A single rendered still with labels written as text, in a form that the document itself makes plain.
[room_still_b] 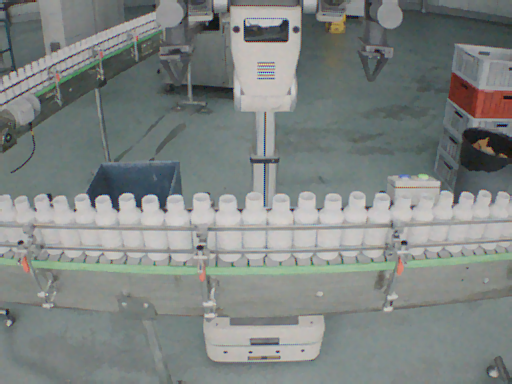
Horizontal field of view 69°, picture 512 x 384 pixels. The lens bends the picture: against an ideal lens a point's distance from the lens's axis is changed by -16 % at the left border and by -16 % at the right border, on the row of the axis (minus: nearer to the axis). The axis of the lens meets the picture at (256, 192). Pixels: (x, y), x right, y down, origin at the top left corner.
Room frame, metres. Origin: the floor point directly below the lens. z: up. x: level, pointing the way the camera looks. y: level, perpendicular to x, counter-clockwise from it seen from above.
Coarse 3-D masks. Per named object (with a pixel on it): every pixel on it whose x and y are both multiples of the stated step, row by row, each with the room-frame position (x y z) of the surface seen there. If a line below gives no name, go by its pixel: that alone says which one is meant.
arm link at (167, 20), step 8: (160, 0) 0.86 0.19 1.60; (168, 0) 0.86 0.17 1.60; (176, 0) 0.86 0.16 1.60; (160, 8) 0.86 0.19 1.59; (168, 8) 0.86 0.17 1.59; (176, 8) 0.86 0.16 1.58; (184, 8) 0.89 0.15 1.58; (160, 16) 0.86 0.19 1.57; (168, 16) 0.86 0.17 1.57; (176, 16) 0.86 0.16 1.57; (160, 24) 0.86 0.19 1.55; (168, 24) 0.86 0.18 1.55; (176, 24) 0.86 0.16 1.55
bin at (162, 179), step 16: (176, 160) 1.38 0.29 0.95; (96, 176) 1.29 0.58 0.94; (112, 176) 1.37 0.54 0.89; (128, 176) 1.37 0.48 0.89; (144, 176) 1.37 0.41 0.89; (160, 176) 1.37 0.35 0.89; (176, 176) 1.28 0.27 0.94; (96, 192) 1.26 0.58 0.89; (112, 192) 1.37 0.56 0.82; (128, 192) 1.37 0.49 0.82; (144, 192) 1.37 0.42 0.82; (160, 192) 1.37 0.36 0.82; (176, 192) 1.26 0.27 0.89
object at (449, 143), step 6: (444, 126) 2.90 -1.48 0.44; (444, 132) 2.90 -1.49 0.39; (450, 132) 2.80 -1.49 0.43; (444, 138) 2.88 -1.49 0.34; (450, 138) 2.96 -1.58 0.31; (456, 138) 2.70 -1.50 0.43; (444, 144) 2.87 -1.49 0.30; (450, 144) 2.78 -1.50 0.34; (456, 144) 2.69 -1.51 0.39; (444, 150) 2.85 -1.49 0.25; (450, 150) 2.77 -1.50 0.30; (456, 150) 2.68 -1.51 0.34; (450, 156) 2.74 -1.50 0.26; (456, 156) 2.67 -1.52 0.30; (456, 162) 2.64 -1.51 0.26
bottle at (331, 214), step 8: (328, 200) 0.81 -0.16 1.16; (336, 200) 0.83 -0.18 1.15; (328, 208) 0.80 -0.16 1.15; (336, 208) 0.80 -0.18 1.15; (320, 216) 0.81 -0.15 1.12; (328, 216) 0.80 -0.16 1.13; (336, 216) 0.80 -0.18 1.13; (320, 224) 0.80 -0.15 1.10; (328, 224) 0.79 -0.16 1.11; (320, 232) 0.80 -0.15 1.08; (328, 232) 0.79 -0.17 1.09; (336, 232) 0.79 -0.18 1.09; (320, 240) 0.80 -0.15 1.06; (328, 240) 0.79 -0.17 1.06; (336, 240) 0.79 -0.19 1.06; (320, 256) 0.79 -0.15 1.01; (328, 256) 0.79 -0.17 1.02
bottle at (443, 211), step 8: (440, 192) 0.84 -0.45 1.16; (448, 192) 0.84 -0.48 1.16; (440, 200) 0.82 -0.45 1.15; (448, 200) 0.81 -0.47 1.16; (432, 208) 0.83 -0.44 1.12; (440, 208) 0.82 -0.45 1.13; (448, 208) 0.81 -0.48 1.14; (440, 216) 0.80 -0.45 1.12; (448, 216) 0.80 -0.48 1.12; (432, 232) 0.81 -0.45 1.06; (440, 232) 0.80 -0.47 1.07; (432, 240) 0.80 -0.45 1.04; (440, 240) 0.80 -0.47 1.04; (432, 248) 0.80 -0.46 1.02; (440, 248) 0.80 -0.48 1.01
